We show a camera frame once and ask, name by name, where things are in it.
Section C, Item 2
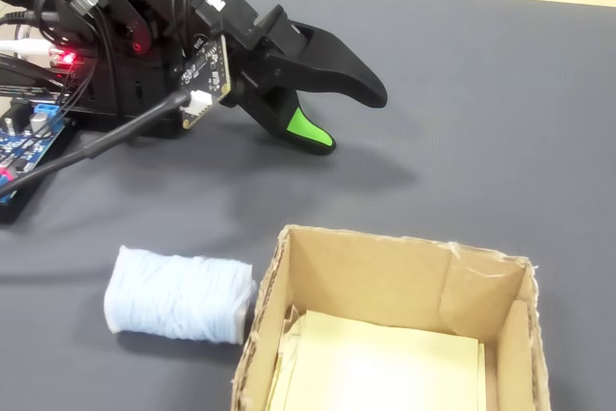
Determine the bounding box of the blue circuit board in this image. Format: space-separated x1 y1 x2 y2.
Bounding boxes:
0 101 67 206

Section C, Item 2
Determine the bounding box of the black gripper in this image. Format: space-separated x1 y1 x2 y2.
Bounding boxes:
192 0 390 158

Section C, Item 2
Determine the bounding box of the small board with red led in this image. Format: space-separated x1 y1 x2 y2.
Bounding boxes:
49 46 82 71

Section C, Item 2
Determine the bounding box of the black camera circuit board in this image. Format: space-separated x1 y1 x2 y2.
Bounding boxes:
178 34 233 131

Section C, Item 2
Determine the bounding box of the thin black wire bundle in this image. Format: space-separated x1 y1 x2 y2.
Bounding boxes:
32 0 119 136

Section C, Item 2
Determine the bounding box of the open cardboard box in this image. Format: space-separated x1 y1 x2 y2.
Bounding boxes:
229 223 554 411

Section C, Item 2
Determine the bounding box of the thick black camera cable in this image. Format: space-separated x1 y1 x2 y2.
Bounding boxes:
0 91 192 194

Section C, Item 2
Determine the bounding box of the grey fabric mat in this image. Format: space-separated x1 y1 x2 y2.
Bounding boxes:
0 0 616 411

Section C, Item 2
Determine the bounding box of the white usb cable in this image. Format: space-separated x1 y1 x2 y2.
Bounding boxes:
0 38 55 57

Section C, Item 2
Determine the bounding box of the block wrapped in pale yarn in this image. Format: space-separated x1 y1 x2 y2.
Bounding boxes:
103 244 258 347

